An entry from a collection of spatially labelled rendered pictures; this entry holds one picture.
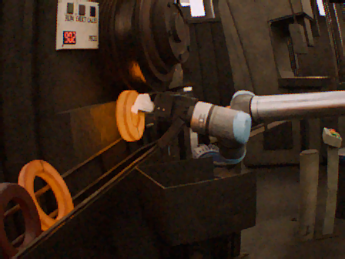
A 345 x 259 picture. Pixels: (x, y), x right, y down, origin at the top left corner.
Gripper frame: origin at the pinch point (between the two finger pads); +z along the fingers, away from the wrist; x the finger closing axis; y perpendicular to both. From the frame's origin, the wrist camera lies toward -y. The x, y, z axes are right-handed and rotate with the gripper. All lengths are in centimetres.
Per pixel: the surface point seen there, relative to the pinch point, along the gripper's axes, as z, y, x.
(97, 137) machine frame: 3.9, -7.9, 13.3
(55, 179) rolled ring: -1.7, -12.1, 47.6
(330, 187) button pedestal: -84, -31, -83
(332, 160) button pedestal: -80, -16, -83
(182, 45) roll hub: -4.9, 22.4, -25.5
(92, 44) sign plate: 15.6, 19.5, 7.0
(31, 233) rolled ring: -6, -20, 66
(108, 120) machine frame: 5.1, -4.2, 4.0
